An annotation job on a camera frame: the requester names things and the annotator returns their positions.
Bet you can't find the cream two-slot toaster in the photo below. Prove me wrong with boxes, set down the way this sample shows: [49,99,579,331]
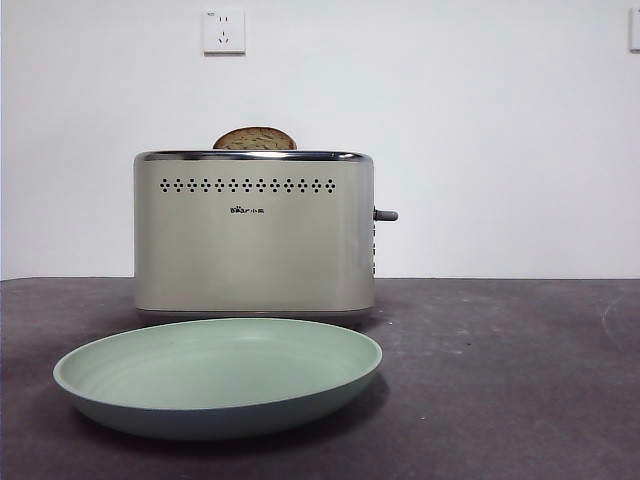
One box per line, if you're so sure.
[133,149,400,327]

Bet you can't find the toasted bread slice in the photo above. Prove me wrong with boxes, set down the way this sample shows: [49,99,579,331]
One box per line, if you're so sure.
[212,127,299,151]

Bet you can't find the pale green round plate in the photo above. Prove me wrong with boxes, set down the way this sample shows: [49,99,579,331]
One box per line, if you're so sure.
[52,317,384,441]

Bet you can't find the white wall power socket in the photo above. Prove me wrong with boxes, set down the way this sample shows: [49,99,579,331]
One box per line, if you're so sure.
[202,8,247,56]

